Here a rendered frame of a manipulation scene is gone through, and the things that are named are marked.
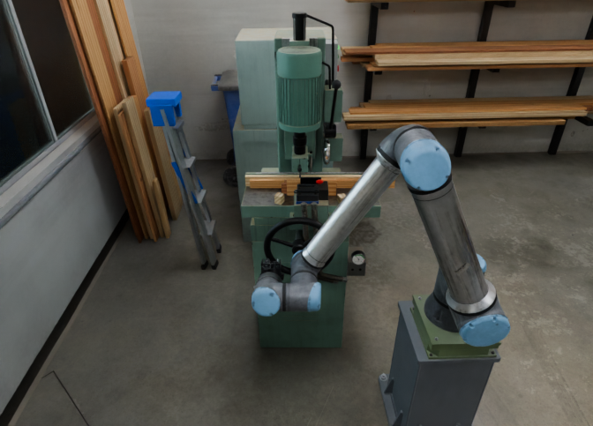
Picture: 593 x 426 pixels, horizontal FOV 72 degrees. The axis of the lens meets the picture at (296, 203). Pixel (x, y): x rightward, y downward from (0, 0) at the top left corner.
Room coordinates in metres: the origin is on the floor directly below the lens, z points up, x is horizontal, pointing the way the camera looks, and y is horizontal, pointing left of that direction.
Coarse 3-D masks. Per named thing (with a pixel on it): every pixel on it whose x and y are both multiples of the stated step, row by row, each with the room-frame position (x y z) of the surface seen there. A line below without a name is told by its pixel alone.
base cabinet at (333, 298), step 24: (288, 264) 1.49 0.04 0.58; (336, 264) 1.49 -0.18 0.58; (336, 288) 1.49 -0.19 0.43; (288, 312) 1.49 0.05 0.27; (312, 312) 1.49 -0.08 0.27; (336, 312) 1.49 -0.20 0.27; (264, 336) 1.50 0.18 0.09; (288, 336) 1.49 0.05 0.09; (312, 336) 1.49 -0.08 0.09; (336, 336) 1.49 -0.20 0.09
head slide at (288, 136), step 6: (288, 132) 1.74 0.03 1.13; (306, 132) 1.74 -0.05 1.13; (312, 132) 1.74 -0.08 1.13; (288, 138) 1.74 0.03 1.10; (312, 138) 1.74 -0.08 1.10; (288, 144) 1.74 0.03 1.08; (306, 144) 1.74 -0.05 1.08; (312, 144) 1.74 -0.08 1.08; (288, 150) 1.74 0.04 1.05; (312, 150) 1.74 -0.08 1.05; (288, 156) 1.74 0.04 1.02; (312, 156) 1.74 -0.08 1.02
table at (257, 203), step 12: (252, 192) 1.61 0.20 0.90; (264, 192) 1.61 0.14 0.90; (276, 192) 1.61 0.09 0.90; (336, 192) 1.60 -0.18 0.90; (348, 192) 1.60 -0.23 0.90; (252, 204) 1.51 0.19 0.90; (264, 204) 1.51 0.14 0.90; (276, 204) 1.51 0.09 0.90; (288, 204) 1.51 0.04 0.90; (336, 204) 1.50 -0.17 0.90; (252, 216) 1.50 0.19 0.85; (264, 216) 1.50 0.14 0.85; (276, 216) 1.49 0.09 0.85; (288, 216) 1.49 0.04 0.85; (372, 216) 1.48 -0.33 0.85; (300, 228) 1.40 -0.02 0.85; (312, 228) 1.40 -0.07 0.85
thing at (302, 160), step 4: (292, 148) 1.72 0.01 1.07; (292, 152) 1.67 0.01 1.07; (292, 156) 1.63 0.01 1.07; (296, 156) 1.63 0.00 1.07; (300, 156) 1.62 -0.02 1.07; (304, 156) 1.62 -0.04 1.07; (292, 160) 1.61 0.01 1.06; (296, 160) 1.61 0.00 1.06; (300, 160) 1.61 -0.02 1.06; (304, 160) 1.61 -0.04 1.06; (308, 160) 1.62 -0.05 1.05; (292, 164) 1.61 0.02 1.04; (296, 164) 1.61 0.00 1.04; (300, 164) 1.61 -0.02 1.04; (304, 164) 1.61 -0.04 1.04; (292, 168) 1.61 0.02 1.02; (296, 168) 1.61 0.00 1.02; (304, 168) 1.61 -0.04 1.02; (296, 172) 1.61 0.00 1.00; (300, 172) 1.61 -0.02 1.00; (304, 172) 1.61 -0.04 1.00
